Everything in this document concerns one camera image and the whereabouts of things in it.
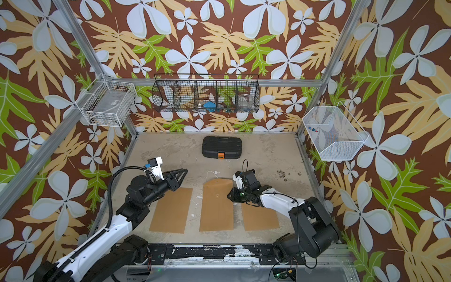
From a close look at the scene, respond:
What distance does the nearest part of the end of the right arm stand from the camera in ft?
2.16

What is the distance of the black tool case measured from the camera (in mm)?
1038

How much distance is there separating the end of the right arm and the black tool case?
25 centimetres
